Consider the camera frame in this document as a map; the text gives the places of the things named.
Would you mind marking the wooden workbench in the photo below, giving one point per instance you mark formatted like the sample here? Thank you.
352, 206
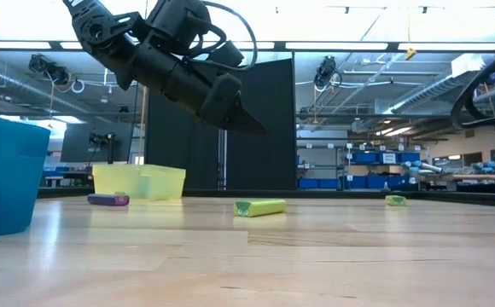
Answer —
469, 177

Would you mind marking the green rectangular block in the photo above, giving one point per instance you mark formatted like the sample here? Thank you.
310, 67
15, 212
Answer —
396, 200
264, 207

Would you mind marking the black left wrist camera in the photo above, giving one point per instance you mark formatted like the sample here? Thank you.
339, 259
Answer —
179, 21

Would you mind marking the black partition panel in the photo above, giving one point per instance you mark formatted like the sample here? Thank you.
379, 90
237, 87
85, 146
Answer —
179, 149
269, 162

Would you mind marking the yellow translucent plastic bin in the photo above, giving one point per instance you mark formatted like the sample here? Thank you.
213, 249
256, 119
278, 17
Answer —
162, 181

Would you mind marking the blue plastic bin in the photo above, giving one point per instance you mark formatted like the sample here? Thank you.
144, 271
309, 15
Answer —
8, 179

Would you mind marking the silver partition hinge post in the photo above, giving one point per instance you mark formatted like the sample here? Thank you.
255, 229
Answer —
223, 162

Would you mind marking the blue storage bin white label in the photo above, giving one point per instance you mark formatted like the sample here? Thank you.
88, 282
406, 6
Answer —
388, 158

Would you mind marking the purple rectangular block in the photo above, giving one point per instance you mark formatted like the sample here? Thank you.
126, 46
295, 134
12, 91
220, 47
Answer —
106, 200

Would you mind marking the black camera on stand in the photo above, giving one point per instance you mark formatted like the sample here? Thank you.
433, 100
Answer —
100, 139

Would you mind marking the black hanging camera rig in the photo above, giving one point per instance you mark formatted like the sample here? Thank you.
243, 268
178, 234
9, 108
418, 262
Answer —
47, 67
325, 70

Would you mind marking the yellow hanging tag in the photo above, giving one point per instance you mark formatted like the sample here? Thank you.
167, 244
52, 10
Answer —
410, 54

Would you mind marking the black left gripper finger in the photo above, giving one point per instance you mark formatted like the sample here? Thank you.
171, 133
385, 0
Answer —
243, 121

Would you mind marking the silver ventilation duct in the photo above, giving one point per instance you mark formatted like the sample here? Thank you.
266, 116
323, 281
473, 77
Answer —
0, 74
437, 87

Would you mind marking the dark wall screen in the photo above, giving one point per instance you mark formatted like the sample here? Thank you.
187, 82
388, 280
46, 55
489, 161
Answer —
77, 145

